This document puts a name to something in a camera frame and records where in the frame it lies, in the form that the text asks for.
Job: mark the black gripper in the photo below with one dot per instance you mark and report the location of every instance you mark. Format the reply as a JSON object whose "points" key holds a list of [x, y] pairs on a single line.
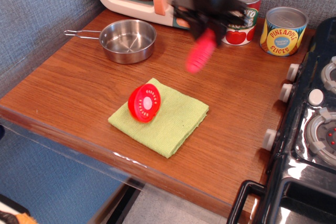
{"points": [[198, 13]]}

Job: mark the red handled metal spoon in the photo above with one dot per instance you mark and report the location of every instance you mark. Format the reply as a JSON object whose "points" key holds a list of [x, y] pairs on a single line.
{"points": [[201, 51]]}

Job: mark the silver metal pan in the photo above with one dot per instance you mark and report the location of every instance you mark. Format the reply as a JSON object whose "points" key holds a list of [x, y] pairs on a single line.
{"points": [[125, 42]]}

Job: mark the tomato sauce can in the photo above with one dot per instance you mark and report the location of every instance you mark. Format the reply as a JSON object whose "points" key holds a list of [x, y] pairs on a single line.
{"points": [[238, 35]]}

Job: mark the pineapple slices can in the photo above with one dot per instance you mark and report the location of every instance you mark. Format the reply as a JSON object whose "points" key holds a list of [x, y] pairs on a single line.
{"points": [[283, 31]]}

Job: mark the green folded cloth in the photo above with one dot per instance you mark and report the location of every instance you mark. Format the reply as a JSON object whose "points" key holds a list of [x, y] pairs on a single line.
{"points": [[179, 115]]}

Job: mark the red toy tomato half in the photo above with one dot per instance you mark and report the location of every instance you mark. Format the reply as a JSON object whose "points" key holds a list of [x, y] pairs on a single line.
{"points": [[144, 103]]}

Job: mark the black toy stove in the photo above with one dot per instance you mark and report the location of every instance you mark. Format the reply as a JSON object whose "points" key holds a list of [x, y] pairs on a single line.
{"points": [[300, 186]]}

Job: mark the orange fuzzy object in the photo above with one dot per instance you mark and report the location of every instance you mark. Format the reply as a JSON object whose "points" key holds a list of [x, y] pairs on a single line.
{"points": [[25, 219]]}

